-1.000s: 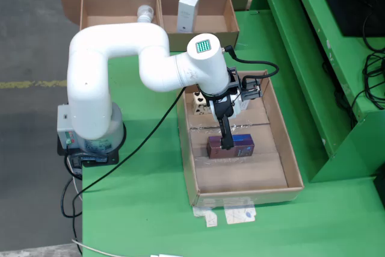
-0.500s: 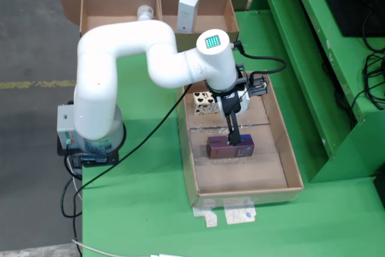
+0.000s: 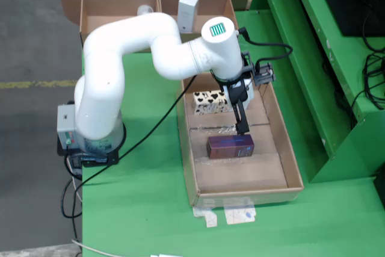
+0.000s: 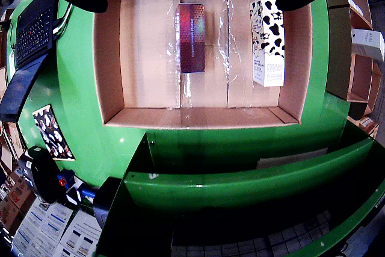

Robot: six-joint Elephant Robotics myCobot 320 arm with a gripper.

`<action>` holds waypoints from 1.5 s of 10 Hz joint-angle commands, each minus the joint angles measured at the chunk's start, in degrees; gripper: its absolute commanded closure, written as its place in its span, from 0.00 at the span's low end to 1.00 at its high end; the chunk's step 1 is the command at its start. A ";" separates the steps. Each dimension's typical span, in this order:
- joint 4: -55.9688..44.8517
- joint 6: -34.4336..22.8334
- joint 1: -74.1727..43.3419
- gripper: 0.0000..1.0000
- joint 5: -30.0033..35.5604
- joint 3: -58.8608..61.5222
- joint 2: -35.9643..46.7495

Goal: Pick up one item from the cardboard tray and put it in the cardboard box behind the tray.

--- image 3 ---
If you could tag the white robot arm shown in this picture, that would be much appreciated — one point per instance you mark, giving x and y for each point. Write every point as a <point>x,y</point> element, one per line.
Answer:
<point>102,58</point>

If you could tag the white torn paper label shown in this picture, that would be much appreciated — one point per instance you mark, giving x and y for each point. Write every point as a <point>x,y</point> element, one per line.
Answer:
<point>240,213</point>
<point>209,218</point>

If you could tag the cow print hand cream box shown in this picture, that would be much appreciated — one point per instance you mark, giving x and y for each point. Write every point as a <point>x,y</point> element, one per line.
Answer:
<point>210,102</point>

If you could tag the tall white carton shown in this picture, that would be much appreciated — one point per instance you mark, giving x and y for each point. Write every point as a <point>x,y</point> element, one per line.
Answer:
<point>188,10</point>

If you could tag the white bottle with teal label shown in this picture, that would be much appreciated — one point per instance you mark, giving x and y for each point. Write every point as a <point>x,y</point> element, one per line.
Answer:
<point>145,10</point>

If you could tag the green metal stepped rack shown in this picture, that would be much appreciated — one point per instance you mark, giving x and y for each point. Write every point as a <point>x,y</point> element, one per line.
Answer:
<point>300,58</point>

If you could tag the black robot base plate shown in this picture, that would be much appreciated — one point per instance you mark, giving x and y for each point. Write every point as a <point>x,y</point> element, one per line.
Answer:
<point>102,160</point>

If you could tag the shallow cardboard tray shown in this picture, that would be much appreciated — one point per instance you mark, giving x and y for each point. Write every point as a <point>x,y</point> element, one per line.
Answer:
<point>240,172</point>

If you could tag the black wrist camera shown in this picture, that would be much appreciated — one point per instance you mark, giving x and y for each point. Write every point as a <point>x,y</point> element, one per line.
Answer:
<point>264,74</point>

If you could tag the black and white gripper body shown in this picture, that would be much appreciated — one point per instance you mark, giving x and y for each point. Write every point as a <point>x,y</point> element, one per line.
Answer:
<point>237,91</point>

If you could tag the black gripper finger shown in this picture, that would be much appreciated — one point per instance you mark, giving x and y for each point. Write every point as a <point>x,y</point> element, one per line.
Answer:
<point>241,118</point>

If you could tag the dark maroon purple box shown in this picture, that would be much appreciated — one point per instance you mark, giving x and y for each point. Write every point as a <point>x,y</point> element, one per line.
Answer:
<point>228,147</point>

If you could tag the grey robot control box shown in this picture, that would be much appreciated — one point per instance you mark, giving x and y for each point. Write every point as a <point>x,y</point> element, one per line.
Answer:
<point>66,124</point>

